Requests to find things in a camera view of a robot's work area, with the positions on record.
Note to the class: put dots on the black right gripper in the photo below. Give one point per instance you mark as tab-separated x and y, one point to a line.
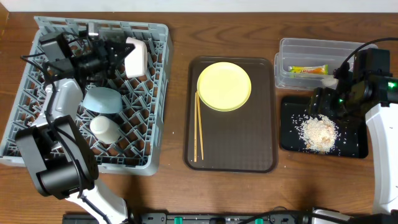
320	101

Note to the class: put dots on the spilled rice pile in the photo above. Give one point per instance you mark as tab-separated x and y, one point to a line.
318	133

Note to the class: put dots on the black food waste tray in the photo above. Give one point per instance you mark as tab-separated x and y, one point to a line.
351	133

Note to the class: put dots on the brown serving tray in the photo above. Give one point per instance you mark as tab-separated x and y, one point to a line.
242	140

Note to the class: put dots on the green orange snack wrapper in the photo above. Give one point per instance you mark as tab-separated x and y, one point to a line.
318	70

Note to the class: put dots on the clear plastic waste bin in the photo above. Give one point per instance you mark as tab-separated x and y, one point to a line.
309	53

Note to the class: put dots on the pink bowl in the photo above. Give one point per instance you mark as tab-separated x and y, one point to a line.
136	62

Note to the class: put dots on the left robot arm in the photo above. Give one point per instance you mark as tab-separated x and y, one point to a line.
58	158

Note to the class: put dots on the yellow plate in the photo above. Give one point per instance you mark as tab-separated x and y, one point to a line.
224	86

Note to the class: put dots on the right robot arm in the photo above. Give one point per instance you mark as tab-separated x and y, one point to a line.
367	89

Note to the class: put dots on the white cup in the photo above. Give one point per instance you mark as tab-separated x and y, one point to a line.
104	129

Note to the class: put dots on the grey dishwasher rack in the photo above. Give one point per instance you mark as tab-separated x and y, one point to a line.
141	122

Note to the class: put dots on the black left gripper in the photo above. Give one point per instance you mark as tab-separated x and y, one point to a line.
94	50

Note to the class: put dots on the wooden chopstick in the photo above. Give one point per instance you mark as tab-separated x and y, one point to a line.
200	124
195	127

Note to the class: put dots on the light blue bowl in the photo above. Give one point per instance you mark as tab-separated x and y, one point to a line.
103	100

